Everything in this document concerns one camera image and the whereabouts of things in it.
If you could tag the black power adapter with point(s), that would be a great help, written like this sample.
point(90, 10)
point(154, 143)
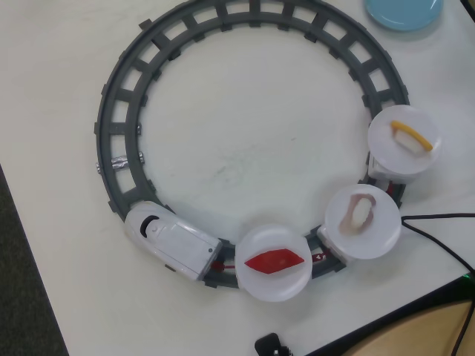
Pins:
point(269, 343)

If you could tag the white plate with red sushi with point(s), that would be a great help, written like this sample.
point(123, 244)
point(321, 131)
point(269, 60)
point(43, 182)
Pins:
point(259, 241)

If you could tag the long aluminium foil tape strip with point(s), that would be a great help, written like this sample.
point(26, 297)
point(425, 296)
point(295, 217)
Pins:
point(119, 163)

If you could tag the gray circular toy train track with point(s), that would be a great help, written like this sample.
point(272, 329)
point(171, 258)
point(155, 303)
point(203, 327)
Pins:
point(131, 111)

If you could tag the yellow egg toy sushi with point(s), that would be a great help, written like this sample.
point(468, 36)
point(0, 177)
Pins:
point(406, 141)

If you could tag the white Shinkansen toy locomotive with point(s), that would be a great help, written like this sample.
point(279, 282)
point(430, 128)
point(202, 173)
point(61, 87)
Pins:
point(178, 241)

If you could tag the blue round dish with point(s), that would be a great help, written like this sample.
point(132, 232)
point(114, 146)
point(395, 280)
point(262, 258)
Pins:
point(404, 13)

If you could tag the light wooden round tabletop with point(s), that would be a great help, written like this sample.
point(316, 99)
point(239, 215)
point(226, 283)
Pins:
point(408, 341)

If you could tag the white squid toy sushi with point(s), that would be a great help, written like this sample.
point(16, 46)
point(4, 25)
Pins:
point(360, 213)

